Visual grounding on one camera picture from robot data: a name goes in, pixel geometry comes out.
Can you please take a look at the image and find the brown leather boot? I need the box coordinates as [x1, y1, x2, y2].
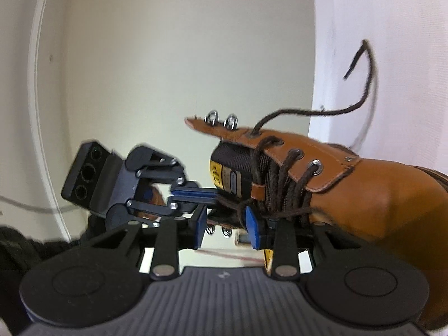
[135, 110, 448, 330]

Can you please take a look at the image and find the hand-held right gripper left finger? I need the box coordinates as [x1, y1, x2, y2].
[92, 205, 207, 281]

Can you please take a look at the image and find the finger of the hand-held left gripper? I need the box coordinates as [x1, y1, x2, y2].
[107, 198, 216, 230]
[126, 146, 225, 198]

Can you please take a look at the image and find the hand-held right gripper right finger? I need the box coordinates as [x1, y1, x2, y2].
[245, 206, 354, 281]

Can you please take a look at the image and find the dark brown shoelace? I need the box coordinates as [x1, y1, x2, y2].
[238, 40, 380, 239]

